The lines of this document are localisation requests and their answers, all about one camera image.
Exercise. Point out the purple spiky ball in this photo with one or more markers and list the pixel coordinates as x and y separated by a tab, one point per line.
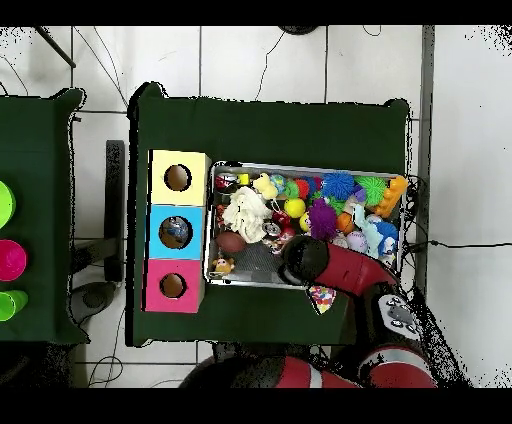
322	219

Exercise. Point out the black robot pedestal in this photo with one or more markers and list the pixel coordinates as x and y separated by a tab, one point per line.
248	350

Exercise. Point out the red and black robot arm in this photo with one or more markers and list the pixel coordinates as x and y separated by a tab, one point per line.
352	272

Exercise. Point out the black round base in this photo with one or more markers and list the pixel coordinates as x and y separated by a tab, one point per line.
298	30

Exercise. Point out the yellow plush animal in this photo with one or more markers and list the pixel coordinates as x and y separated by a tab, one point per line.
264	186

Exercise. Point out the cream fluffy cloth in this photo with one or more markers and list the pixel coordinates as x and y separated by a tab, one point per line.
246	214

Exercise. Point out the orange toy brick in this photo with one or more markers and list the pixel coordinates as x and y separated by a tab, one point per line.
390	196

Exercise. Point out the crushed clear plastic bottle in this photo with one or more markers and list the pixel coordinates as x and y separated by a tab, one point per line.
176	228

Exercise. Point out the light teal cloth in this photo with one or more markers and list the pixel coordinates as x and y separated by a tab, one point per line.
366	232

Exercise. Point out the pink plastic cup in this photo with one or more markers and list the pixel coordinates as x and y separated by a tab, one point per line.
12	260

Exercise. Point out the dark grey oval base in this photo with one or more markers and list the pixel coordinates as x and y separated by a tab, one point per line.
92	300

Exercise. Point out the brown toy football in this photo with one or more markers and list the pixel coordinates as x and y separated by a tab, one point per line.
231	242

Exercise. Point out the dark green tablecloth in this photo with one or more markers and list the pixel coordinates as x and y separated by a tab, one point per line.
260	132
36	140

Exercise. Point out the black slanted rod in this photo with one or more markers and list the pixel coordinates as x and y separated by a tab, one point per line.
55	47

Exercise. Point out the colourful dotted cloth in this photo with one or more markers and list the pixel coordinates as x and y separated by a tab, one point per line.
322	298

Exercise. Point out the wooden box with three holes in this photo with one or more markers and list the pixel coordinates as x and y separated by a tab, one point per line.
180	198

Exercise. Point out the white baseball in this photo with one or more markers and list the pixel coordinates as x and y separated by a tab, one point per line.
356	241

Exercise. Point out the brown monkey plush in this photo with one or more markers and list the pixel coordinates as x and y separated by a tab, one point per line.
223	264

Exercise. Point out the bright green plastic cup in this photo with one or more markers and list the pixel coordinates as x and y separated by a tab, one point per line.
12	304
6	204

